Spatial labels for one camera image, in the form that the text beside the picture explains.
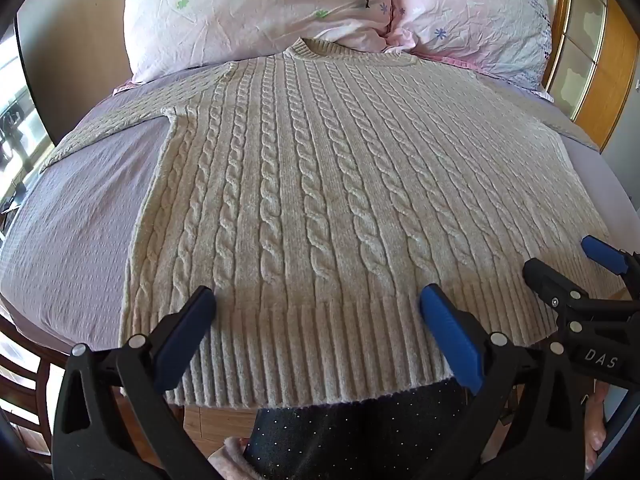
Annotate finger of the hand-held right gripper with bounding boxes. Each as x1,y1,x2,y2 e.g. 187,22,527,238
522,258,592,319
581,235,640,281

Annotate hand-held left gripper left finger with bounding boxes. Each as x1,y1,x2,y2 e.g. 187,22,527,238
52,286,218,480

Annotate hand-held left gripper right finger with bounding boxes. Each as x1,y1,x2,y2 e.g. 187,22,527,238
419,284,589,480

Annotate beige cable knit sweater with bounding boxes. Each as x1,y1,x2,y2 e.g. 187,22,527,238
40,37,629,409

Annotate person's right hand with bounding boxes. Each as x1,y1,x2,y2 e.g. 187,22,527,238
583,379,610,472

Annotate pink fuzzy slipper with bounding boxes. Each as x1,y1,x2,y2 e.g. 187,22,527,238
206,436,262,480

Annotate dark dotted pants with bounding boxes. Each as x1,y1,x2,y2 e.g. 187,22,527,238
244,377,483,480

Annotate lavender bed sheet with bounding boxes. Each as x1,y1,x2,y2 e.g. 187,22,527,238
0,72,640,357

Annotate dark wooden chair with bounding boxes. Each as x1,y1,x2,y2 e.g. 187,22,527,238
0,302,126,461

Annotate wooden headboard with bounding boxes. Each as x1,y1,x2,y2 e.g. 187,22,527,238
542,0,627,152

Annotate pink floral pillow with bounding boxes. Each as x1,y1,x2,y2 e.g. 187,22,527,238
389,0,555,95

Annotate window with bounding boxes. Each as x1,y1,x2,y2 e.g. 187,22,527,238
0,22,57,231

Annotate white floral pillow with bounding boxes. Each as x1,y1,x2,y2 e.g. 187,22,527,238
116,0,402,85

